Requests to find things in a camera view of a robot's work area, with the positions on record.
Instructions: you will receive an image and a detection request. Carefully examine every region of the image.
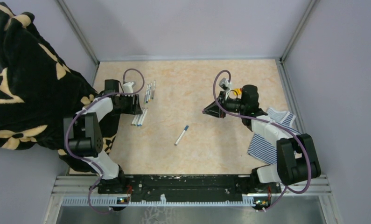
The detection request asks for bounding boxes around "orange cap white marker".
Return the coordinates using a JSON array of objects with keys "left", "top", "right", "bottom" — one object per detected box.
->
[{"left": 147, "top": 83, "right": 153, "bottom": 102}]

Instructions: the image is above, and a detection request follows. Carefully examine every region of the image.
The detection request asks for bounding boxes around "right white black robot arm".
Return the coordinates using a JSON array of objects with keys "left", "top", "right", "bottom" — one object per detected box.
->
[{"left": 202, "top": 85, "right": 321, "bottom": 194}]

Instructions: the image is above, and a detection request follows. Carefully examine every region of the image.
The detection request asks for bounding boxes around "purple cable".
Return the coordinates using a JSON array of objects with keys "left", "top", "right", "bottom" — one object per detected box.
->
[
  {"left": 64, "top": 68, "right": 145, "bottom": 215},
  {"left": 212, "top": 70, "right": 313, "bottom": 214}
]

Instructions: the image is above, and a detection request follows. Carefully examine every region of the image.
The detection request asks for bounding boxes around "blue cap white marker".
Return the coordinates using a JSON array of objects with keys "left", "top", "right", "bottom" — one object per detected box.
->
[{"left": 174, "top": 125, "right": 189, "bottom": 146}]

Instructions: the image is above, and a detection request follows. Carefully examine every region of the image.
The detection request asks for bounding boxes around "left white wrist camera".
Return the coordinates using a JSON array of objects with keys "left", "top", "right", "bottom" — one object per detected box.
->
[{"left": 122, "top": 81, "right": 136, "bottom": 94}]

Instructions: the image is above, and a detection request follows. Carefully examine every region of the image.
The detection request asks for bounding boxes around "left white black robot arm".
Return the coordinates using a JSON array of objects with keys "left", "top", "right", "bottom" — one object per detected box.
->
[{"left": 63, "top": 79, "right": 142, "bottom": 194}]

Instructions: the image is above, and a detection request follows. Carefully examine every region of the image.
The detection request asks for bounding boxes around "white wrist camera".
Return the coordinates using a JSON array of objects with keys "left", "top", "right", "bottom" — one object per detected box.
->
[
  {"left": 218, "top": 78, "right": 232, "bottom": 91},
  {"left": 122, "top": 81, "right": 136, "bottom": 94}
]

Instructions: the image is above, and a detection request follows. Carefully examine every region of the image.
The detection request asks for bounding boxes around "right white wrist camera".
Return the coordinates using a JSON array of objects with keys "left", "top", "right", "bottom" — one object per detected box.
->
[{"left": 218, "top": 78, "right": 232, "bottom": 91}]

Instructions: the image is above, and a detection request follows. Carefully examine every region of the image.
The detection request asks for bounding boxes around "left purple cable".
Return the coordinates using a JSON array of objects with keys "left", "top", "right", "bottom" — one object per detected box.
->
[{"left": 64, "top": 68, "right": 145, "bottom": 215}]

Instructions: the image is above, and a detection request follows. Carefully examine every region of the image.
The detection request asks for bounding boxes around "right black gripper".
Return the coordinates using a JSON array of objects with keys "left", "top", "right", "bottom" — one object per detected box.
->
[{"left": 203, "top": 91, "right": 246, "bottom": 119}]

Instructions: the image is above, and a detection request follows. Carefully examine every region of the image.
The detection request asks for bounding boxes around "green end white marker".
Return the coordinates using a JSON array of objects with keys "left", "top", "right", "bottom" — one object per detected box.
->
[{"left": 145, "top": 83, "right": 152, "bottom": 104}]

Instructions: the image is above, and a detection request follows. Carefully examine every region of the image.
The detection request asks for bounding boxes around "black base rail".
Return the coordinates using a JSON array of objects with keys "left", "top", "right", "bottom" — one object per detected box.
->
[{"left": 97, "top": 175, "right": 282, "bottom": 210}]

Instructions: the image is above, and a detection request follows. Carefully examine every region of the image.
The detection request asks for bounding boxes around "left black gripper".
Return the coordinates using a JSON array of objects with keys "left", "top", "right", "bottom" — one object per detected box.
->
[{"left": 115, "top": 92, "right": 142, "bottom": 115}]

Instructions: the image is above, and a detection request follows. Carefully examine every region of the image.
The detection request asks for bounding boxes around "purple cap white marker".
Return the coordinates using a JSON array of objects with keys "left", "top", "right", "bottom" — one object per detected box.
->
[{"left": 136, "top": 108, "right": 147, "bottom": 126}]

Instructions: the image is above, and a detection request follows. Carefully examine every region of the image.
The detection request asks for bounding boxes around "blue striped cloth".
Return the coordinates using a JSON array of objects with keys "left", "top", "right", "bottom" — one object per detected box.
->
[{"left": 247, "top": 107, "right": 301, "bottom": 165}]

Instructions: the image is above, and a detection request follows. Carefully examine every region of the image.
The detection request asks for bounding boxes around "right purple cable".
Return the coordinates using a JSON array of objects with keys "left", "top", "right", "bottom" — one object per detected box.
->
[{"left": 212, "top": 70, "right": 313, "bottom": 214}]

